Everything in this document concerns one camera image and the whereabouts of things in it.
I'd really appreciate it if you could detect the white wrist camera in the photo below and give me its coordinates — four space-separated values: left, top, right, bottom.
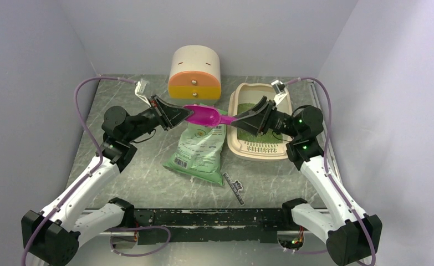
270 80 288 106
134 79 151 106

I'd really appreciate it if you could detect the black mounting rail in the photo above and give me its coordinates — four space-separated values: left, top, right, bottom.
134 208 300 245

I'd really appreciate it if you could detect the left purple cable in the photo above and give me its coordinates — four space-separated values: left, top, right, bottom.
20 76 172 266

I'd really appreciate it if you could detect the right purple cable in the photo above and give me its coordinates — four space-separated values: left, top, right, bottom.
284 77 377 266

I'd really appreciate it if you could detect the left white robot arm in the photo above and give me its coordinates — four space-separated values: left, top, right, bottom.
21 95 193 265

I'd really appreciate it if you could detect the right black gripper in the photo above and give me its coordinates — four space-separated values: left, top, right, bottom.
231 96 300 139

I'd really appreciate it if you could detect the green litter bag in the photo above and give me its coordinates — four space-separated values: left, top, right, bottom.
162 122 227 186

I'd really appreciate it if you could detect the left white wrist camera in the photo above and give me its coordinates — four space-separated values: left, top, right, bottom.
134 79 151 106

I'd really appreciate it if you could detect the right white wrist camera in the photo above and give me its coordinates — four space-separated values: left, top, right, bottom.
270 80 288 106

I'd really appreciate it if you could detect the beige litter box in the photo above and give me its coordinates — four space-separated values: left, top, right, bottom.
227 83 292 161

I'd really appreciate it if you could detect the beige orange drawer cabinet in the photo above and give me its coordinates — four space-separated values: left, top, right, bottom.
167 45 222 106

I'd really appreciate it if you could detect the magenta plastic scoop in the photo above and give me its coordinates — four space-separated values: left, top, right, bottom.
184 105 237 127

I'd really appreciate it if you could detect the purple cable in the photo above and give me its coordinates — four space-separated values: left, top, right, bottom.
284 77 377 266
20 76 172 266

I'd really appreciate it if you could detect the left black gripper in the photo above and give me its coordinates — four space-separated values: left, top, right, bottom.
124 94 194 142

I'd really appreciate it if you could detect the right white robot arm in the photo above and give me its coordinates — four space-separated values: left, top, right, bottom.
231 96 382 265

